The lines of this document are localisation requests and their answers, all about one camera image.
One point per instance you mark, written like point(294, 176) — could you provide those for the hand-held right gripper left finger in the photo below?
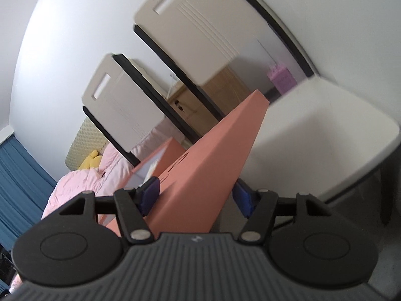
point(150, 195)

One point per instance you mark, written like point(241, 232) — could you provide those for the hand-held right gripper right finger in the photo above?
point(243, 199)

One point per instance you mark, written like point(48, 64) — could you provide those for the yellow plush toy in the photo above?
point(90, 160)

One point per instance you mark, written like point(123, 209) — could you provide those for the pink quilt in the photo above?
point(72, 188)

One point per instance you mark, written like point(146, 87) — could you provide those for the beige quilted headboard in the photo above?
point(80, 141)

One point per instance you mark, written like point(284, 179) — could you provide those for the beige black-framed chair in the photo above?
point(200, 28)
point(125, 106)

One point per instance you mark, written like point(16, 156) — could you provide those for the white desk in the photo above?
point(313, 138)

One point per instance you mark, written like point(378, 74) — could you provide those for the keys in nightstand drawer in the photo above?
point(180, 105)

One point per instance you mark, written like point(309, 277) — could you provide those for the wooden nightstand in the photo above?
point(219, 91)

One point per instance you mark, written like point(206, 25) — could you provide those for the purple tissue box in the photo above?
point(283, 80)

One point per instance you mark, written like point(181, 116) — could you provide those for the blue curtain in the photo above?
point(22, 188)

